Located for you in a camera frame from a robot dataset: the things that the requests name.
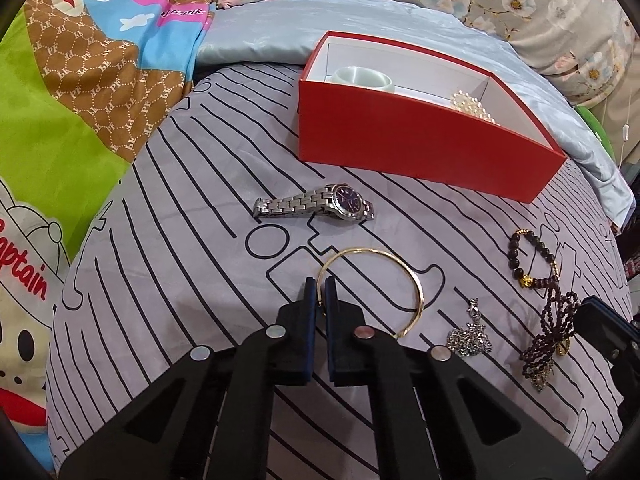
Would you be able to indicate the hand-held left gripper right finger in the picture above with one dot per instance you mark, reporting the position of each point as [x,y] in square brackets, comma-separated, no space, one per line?
[331,310]

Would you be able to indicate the grey striped bed sheet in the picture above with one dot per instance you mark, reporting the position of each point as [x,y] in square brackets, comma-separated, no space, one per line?
[210,240]

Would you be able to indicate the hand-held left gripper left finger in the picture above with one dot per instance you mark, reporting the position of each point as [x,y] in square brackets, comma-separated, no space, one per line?
[309,305]

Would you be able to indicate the red jewelry box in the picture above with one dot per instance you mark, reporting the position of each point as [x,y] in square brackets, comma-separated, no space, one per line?
[420,150]

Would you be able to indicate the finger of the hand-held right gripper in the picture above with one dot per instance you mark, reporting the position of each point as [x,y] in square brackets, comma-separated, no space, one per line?
[600,330]

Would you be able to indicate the gold bangle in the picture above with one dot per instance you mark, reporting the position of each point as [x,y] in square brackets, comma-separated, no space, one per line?
[419,290]

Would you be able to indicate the light blue satin blanket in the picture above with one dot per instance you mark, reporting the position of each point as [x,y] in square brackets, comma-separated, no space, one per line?
[280,30]

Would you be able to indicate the floral pillow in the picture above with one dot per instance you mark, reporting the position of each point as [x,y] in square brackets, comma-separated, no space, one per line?
[525,10]

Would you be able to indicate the colourful cartoon printed blanket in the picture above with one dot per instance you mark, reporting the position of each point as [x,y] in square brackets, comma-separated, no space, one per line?
[75,110]

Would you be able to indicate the pale green jade bangle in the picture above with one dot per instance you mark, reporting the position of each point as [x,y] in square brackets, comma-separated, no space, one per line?
[359,78]

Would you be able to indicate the silver wristwatch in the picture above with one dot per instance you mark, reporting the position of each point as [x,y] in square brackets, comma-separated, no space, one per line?
[320,205]

